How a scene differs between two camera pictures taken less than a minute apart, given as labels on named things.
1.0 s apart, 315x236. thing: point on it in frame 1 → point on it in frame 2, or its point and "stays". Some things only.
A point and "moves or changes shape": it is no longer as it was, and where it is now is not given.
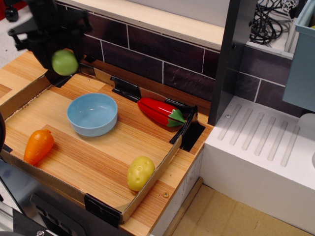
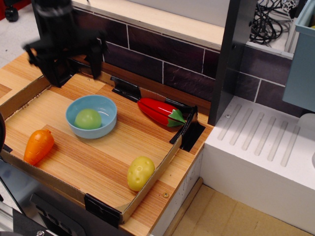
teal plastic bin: (299, 88) stays
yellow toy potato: (140, 169) stays
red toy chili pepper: (160, 112) stays
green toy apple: (64, 62) moves or changes shape
